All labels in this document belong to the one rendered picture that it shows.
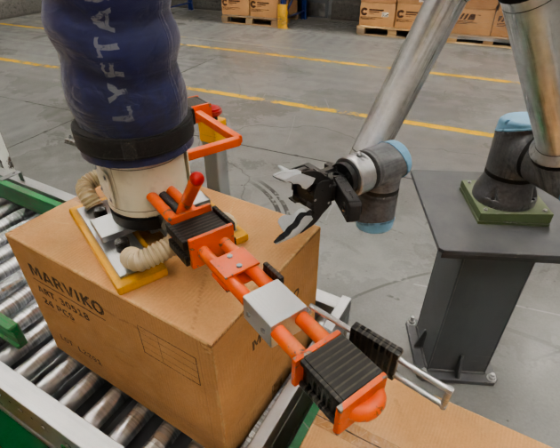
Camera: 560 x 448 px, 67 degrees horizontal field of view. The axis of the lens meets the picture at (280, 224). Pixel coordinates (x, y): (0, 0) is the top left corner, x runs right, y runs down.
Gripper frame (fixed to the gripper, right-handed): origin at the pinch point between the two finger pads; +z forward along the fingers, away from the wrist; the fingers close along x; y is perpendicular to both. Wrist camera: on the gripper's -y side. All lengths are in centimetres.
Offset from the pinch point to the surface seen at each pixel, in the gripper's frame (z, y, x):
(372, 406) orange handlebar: 14.4, -37.8, 0.6
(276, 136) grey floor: -168, 230, -108
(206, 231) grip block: 13.9, 0.5, 1.6
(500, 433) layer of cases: -35, -41, -54
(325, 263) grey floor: -88, 75, -108
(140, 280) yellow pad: 24.0, 10.6, -11.4
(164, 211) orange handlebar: 16.6, 11.7, 0.9
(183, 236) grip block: 17.7, 1.4, 1.6
